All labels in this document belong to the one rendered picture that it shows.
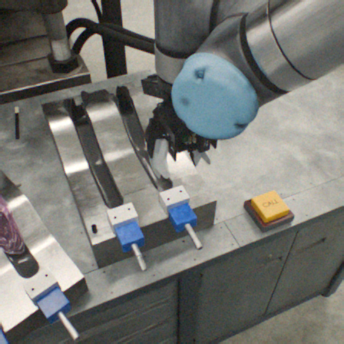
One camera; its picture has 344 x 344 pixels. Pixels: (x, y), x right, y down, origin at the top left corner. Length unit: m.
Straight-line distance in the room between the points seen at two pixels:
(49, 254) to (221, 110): 0.55
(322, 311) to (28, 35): 1.53
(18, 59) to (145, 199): 0.84
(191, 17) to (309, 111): 0.79
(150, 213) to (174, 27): 0.41
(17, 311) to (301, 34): 0.63
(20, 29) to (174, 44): 1.23
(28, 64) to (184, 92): 1.15
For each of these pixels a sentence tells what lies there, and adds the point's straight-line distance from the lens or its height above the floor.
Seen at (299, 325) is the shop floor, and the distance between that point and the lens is 1.70.
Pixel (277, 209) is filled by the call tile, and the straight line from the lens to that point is 0.89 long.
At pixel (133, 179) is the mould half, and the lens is 0.85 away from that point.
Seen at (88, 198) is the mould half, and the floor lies 0.89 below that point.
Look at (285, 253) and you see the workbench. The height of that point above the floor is 0.54.
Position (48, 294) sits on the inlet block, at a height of 0.87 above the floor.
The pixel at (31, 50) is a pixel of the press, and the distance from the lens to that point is 1.54.
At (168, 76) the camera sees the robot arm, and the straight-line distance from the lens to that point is 0.53.
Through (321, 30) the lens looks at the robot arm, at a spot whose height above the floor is 1.38.
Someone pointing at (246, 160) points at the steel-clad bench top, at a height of 0.80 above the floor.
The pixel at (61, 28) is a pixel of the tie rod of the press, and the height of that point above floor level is 0.93.
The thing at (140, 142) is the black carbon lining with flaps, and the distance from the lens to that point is 0.93.
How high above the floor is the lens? 1.52
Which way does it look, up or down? 47 degrees down
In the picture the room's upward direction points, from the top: straight up
